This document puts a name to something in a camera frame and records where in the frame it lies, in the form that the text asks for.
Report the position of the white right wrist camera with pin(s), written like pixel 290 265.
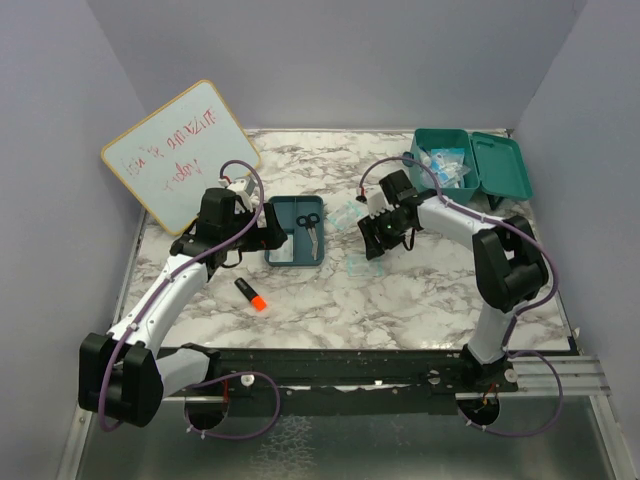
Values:
pixel 375 201

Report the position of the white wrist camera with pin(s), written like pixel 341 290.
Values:
pixel 243 187
pixel 375 201

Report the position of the teal plaster sheet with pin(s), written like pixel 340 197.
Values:
pixel 345 216
pixel 359 266
pixel 284 254

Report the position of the teal divided tray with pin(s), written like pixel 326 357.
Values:
pixel 287 209

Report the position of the black handled scissors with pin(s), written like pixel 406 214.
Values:
pixel 309 222

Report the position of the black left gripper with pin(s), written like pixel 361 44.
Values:
pixel 270 236

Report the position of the teal medicine kit box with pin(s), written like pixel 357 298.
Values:
pixel 496 164

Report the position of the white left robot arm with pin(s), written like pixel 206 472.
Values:
pixel 121 373

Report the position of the yellow framed whiteboard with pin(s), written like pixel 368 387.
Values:
pixel 170 158

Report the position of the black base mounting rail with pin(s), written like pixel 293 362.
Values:
pixel 316 382

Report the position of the blue alcohol pad sachets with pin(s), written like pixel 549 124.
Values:
pixel 448 166

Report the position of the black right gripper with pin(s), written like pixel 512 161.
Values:
pixel 369 228

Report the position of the black orange highlighter marker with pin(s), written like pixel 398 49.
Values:
pixel 250 294

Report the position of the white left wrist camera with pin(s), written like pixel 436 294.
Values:
pixel 243 187

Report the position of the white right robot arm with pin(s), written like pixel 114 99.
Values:
pixel 508 264

